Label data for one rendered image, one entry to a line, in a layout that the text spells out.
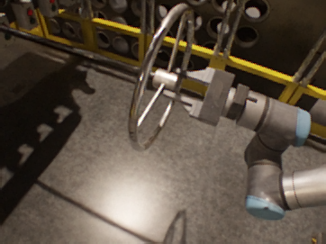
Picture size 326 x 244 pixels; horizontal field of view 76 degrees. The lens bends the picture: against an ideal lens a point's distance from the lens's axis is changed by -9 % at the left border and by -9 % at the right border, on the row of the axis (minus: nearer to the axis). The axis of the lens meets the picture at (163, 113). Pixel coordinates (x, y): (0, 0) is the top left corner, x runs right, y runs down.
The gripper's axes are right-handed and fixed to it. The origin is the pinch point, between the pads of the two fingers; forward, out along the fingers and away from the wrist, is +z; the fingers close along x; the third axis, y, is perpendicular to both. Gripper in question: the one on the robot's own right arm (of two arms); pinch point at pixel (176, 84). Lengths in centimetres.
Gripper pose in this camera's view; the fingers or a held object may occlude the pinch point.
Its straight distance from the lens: 58.4
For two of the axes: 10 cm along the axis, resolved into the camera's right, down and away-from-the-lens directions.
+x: 3.7, -9.2, 1.3
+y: 1.4, 1.9, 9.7
